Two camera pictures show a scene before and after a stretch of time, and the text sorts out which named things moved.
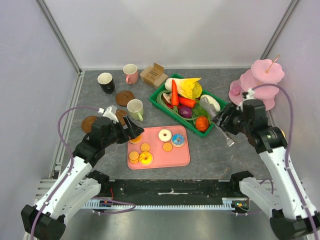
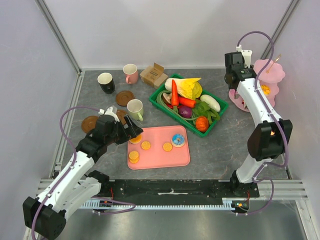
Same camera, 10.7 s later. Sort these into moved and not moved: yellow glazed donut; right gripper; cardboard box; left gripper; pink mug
Moved: right gripper; yellow glazed donut
Not moved: left gripper; cardboard box; pink mug
